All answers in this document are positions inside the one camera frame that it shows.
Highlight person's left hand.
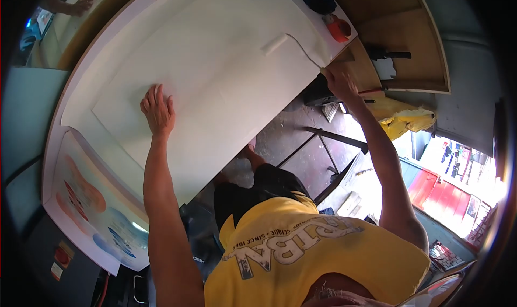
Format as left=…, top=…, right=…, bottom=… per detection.
left=140, top=84, right=176, bottom=138

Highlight person's right hand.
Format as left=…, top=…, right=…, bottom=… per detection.
left=323, top=66, right=360, bottom=105

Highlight person's right fingers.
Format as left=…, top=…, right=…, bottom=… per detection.
left=323, top=67, right=344, bottom=90

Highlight large white paper sheet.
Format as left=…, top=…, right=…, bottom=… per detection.
left=92, top=0, right=336, bottom=170

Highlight white paint roller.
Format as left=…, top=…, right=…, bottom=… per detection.
left=260, top=33, right=329, bottom=74

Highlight black round fan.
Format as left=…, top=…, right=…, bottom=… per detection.
left=303, top=74, right=345, bottom=107

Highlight orange plastic cup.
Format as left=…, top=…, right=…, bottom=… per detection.
left=322, top=14, right=353, bottom=43

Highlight large white backing board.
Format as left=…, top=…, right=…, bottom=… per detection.
left=61, top=0, right=358, bottom=207

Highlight yellow plastic bag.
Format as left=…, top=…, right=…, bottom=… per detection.
left=364, top=97, right=438, bottom=141

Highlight wooden shelf unit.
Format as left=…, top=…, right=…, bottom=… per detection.
left=323, top=0, right=452, bottom=95

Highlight stack of printed posters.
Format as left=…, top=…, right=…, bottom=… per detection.
left=42, top=127, right=151, bottom=276

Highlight person's legs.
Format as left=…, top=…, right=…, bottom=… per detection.
left=213, top=137, right=312, bottom=231

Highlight red metal gate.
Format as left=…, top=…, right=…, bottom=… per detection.
left=407, top=168, right=474, bottom=228

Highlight grey machine with red button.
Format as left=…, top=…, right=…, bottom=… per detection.
left=23, top=214, right=110, bottom=307

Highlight person's body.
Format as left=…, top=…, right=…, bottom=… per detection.
left=204, top=192, right=431, bottom=307

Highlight black metal frame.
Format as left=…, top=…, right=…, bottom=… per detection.
left=277, top=126, right=369, bottom=205

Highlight black handled tool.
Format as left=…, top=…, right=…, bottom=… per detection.
left=365, top=44, right=413, bottom=61

